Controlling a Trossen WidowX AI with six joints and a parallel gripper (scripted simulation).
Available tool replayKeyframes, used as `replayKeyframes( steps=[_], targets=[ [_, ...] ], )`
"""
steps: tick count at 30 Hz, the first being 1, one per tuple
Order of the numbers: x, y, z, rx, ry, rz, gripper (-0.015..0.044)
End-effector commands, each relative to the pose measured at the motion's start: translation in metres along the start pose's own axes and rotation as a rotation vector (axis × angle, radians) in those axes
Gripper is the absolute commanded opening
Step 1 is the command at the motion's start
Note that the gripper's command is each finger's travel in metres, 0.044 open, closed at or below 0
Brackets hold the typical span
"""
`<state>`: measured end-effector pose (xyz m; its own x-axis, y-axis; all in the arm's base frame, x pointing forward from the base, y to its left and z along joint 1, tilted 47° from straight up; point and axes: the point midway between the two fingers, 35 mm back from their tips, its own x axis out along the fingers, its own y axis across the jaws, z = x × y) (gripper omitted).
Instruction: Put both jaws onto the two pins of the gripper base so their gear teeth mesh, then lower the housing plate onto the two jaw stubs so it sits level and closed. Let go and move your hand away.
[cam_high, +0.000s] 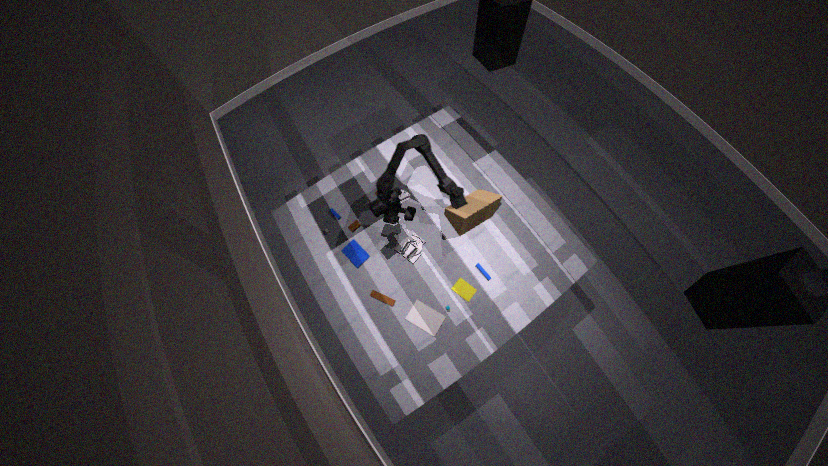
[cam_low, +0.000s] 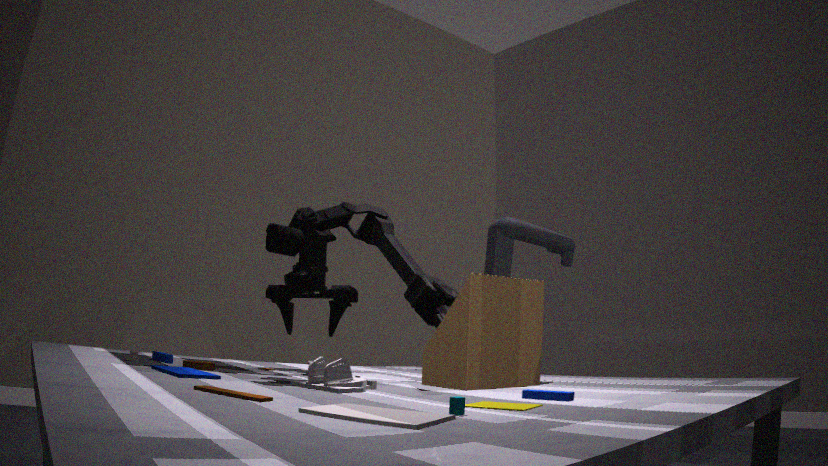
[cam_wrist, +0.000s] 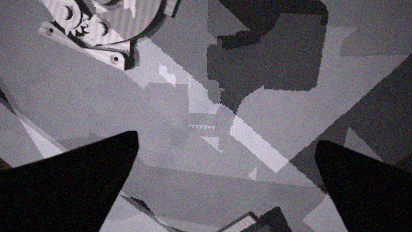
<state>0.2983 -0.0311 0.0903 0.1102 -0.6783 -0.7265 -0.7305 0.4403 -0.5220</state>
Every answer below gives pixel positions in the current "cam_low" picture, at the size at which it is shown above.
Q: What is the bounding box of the brown flat bar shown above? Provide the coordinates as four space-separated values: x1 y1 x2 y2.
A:
193 385 273 402

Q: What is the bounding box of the blue flat plate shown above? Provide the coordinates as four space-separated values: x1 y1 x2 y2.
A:
151 365 221 380

